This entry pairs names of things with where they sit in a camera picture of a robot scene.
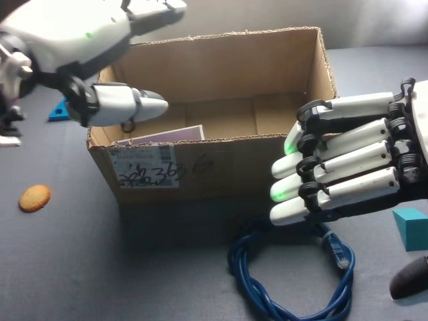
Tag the open cardboard box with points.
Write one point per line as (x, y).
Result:
(217, 67)

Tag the blue triangle block with holes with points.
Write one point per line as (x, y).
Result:
(58, 113)

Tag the white backdrop sheet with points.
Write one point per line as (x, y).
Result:
(334, 20)

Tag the grey box with maroon top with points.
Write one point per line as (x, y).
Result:
(174, 135)

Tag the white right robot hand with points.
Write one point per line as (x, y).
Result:
(351, 157)

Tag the teal wedge block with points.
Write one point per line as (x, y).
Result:
(414, 230)

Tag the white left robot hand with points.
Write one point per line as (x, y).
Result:
(73, 33)

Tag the grey table cloth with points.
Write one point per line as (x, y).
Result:
(100, 267)

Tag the round brown cookie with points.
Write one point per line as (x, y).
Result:
(35, 199)

